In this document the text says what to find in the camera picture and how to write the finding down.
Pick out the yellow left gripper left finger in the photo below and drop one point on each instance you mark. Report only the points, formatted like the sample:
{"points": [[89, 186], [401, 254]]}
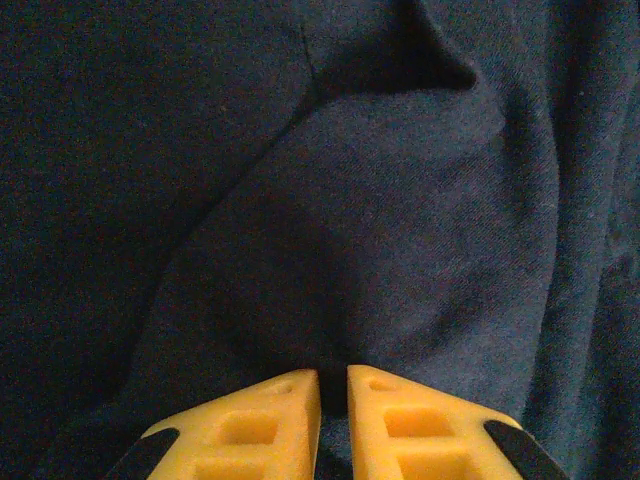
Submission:
{"points": [[260, 425]]}

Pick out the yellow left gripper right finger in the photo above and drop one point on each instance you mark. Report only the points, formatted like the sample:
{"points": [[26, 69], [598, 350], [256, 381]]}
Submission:
{"points": [[415, 430]]}

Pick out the black trousers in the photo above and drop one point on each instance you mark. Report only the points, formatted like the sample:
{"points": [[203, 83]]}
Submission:
{"points": [[350, 200]]}

